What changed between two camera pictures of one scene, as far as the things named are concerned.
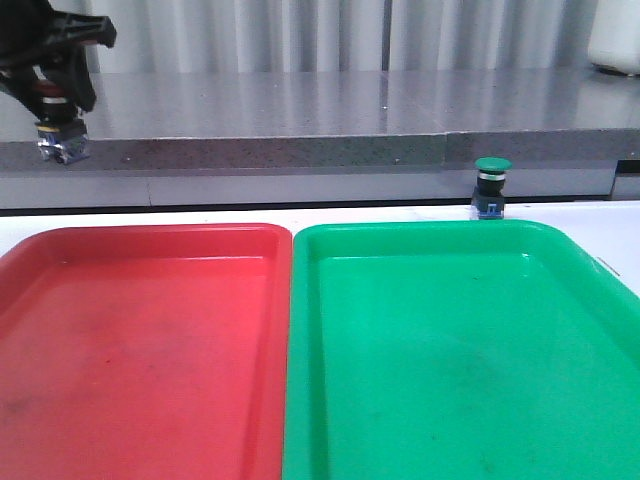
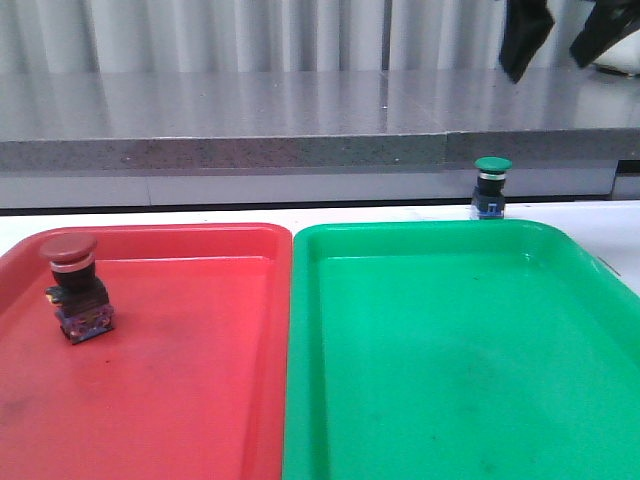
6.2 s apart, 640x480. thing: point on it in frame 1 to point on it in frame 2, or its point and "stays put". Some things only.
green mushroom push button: [488, 197] stays put
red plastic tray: [145, 352] stays put
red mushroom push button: [62, 137] to [83, 308]
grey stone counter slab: [273, 120] stays put
